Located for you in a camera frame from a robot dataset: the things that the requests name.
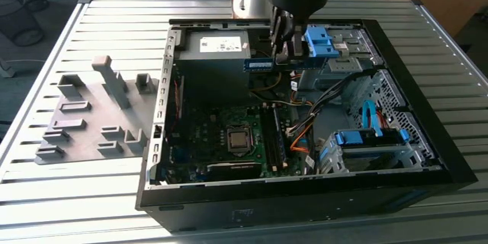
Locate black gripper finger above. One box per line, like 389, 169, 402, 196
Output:
293, 25, 306, 57
269, 9, 294, 65

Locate blue RAM stick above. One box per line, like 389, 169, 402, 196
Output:
242, 57, 326, 71

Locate black RAM slot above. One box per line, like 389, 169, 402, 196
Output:
265, 103, 278, 171

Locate blue drive bay latch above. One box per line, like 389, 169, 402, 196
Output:
304, 26, 340, 59

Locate grey metal drive cage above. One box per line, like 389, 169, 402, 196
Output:
294, 26, 382, 92

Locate grey power supply unit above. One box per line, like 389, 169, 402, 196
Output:
176, 31, 252, 105

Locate metal socket cover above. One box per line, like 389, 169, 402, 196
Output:
225, 125, 256, 155

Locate hard disk in blue carrier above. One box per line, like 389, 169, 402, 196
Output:
334, 129, 409, 145

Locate silver CPU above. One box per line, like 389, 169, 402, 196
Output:
229, 131, 252, 148

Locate green motherboard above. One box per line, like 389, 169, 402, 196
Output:
166, 102, 317, 183

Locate grey metal disk bay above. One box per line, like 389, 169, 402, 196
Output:
316, 129, 425, 175

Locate black graphics card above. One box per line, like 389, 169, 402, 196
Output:
206, 160, 264, 182

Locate grey parts rack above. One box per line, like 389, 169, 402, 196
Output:
33, 54, 157, 166

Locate black PC case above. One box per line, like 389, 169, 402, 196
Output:
134, 18, 480, 233

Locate grey floor stand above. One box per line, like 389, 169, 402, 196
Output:
0, 55, 17, 78

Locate thin orange wire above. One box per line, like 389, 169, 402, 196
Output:
249, 50, 284, 94

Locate black flat wire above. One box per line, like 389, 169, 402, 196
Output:
304, 69, 369, 119

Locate yellow black wire bundle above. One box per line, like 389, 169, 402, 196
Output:
272, 98, 317, 108

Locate blue flat wire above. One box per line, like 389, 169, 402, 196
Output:
361, 99, 384, 139

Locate orange red wire bundle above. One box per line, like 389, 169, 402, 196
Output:
289, 121, 317, 153

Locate black wire bin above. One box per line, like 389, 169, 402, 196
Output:
0, 0, 50, 47

